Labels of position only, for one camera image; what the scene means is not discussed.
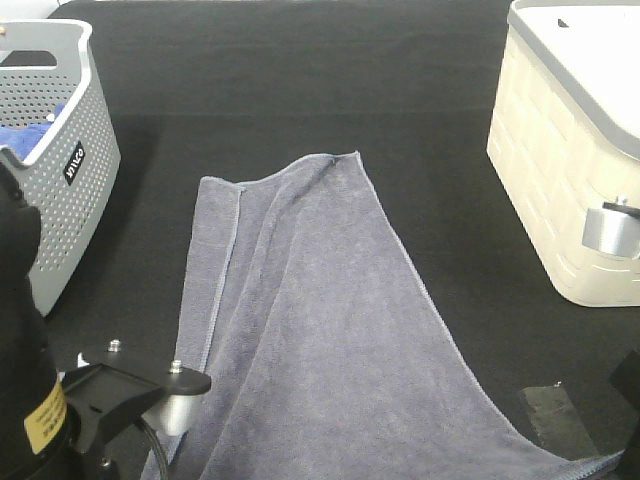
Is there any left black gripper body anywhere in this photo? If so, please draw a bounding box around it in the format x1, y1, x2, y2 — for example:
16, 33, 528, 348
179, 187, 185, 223
62, 365, 165, 479

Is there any grey-purple microfibre towel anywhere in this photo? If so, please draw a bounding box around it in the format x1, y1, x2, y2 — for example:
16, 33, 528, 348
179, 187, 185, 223
162, 153, 619, 479

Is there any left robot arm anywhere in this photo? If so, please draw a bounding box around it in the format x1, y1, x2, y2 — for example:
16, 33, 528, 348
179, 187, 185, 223
1, 168, 169, 479

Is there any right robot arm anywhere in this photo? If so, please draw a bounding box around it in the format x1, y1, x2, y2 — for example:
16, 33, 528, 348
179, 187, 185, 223
610, 349, 639, 480

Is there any grey perforated laundry basket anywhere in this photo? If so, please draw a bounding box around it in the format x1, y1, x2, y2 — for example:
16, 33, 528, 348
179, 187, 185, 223
1, 19, 121, 315

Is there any blue cloth in basket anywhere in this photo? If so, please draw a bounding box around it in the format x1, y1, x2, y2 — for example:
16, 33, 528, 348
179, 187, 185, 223
1, 104, 64, 160

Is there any black table cloth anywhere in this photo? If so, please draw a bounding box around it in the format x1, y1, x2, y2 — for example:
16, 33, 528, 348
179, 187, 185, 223
45, 1, 639, 454

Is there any right clear tape strip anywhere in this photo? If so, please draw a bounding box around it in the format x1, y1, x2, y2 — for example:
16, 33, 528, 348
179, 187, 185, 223
518, 382, 599, 460

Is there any cream lidded storage box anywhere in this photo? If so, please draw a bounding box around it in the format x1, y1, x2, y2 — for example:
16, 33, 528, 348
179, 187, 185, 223
487, 1, 639, 307

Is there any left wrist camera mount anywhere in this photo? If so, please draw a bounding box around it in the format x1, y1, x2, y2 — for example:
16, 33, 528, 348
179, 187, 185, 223
77, 341, 212, 437

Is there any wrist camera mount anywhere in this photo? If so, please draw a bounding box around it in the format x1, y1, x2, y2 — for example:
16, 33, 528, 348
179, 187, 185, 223
77, 341, 212, 437
581, 200, 639, 259

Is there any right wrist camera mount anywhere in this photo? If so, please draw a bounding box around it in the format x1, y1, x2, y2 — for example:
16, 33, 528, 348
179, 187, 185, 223
581, 200, 639, 259

